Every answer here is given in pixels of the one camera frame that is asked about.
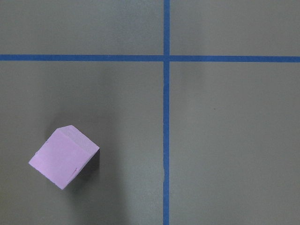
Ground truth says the pink foam block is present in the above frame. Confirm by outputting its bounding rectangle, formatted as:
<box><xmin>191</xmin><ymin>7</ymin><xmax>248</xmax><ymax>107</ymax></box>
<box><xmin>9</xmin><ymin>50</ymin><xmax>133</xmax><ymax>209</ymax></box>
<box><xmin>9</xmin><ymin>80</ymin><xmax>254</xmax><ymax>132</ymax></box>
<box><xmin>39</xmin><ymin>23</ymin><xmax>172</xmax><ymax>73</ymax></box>
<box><xmin>29</xmin><ymin>125</ymin><xmax>99</xmax><ymax>190</ymax></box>

